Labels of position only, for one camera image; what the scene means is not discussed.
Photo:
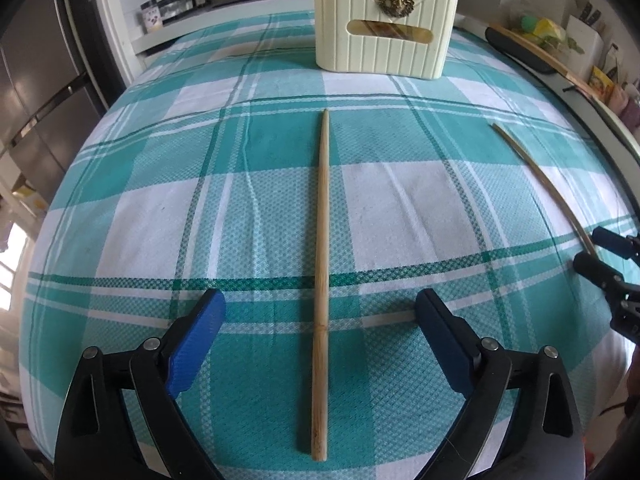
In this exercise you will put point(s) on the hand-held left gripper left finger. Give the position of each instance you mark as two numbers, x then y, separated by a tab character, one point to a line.
200	340

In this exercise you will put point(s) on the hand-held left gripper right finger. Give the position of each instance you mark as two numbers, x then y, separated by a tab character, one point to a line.
442	345

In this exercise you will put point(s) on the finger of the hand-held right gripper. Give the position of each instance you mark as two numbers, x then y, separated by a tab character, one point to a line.
600	272
620	245

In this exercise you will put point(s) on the wooden chopstick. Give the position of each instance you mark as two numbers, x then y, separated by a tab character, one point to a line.
322	260
549	180

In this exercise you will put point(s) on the cream ribbed utensil holder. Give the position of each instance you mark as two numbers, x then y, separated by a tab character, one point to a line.
380	60

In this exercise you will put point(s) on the teal white checked tablecloth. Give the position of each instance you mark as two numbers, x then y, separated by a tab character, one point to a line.
200	210

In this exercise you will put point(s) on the pink cloth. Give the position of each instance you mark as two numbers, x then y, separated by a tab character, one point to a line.
631	107

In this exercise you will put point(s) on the yellow snack packet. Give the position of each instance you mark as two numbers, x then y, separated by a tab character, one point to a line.
604	85

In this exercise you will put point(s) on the long wooden strip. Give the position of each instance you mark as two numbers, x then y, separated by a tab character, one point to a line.
560	69

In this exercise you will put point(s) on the white knife block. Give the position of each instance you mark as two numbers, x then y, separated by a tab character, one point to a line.
587	40

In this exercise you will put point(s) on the black oblong pad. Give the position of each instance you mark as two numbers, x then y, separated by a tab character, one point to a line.
520	52

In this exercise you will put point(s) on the yellow green packet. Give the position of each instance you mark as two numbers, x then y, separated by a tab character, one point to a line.
545	30

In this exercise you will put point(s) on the stainless steel fridge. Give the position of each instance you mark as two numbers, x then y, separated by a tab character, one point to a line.
40	85

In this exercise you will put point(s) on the white kitchen counter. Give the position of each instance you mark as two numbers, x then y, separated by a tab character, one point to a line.
165	35

